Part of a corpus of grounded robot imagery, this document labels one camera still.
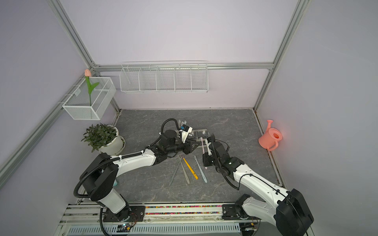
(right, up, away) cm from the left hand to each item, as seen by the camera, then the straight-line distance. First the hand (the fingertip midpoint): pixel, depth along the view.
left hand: (198, 143), depth 81 cm
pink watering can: (+45, +1, +11) cm, 46 cm away
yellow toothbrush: (-1, -20, +4) cm, 21 cm away
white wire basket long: (-23, +43, +19) cm, 52 cm away
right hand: (+3, -6, +2) cm, 7 cm away
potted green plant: (-54, +3, +3) cm, 54 cm away
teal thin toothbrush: (+2, -17, +7) cm, 19 cm away
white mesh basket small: (-62, +20, -7) cm, 65 cm away
